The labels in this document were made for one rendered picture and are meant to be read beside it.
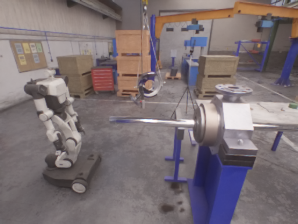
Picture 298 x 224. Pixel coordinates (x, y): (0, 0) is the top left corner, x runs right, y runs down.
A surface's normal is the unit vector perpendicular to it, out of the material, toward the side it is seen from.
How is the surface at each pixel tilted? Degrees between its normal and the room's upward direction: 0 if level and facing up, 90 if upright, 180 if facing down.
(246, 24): 90
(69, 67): 90
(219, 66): 90
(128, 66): 90
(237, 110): 45
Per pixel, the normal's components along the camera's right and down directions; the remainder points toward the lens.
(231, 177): -0.11, 0.40
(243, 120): -0.07, -0.36
